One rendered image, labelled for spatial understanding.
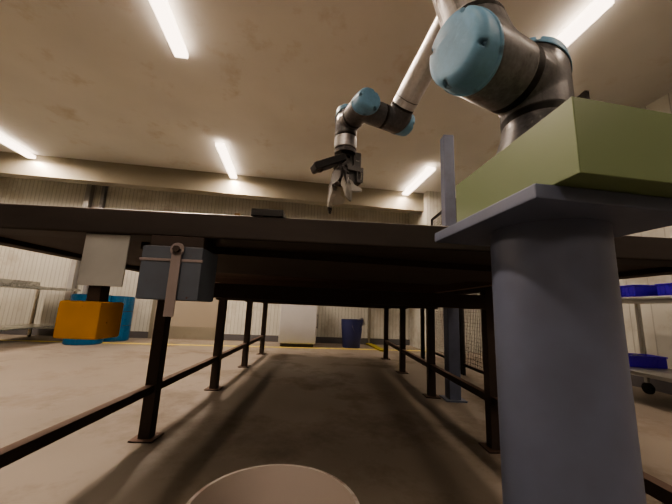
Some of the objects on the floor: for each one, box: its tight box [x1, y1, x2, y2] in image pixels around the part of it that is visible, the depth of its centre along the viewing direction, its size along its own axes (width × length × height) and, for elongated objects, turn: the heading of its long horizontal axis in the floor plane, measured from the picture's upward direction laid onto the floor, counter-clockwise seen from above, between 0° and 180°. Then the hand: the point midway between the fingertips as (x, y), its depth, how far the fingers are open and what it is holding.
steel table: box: [0, 278, 81, 337], centre depth 464 cm, size 70×190×95 cm, turn 22°
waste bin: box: [341, 318, 366, 348], centre depth 589 cm, size 48×44×56 cm
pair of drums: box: [62, 293, 135, 345], centre depth 518 cm, size 64×106×77 cm, turn 22°
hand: (337, 207), depth 98 cm, fingers open, 14 cm apart
